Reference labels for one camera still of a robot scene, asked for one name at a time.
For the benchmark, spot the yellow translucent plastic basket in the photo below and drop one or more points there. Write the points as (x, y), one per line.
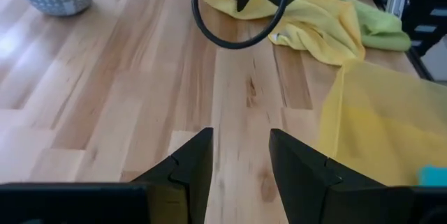
(384, 130)

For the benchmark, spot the teal microfiber towel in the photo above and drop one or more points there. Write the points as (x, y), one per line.
(434, 177)

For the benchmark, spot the green microfiber towel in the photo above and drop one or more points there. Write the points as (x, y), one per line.
(380, 28)

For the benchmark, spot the yellow microfiber towel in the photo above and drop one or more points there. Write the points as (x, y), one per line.
(314, 25)

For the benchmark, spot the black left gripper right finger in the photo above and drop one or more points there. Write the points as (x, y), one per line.
(307, 189)

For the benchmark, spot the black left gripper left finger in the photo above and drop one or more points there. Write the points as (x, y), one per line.
(192, 182)

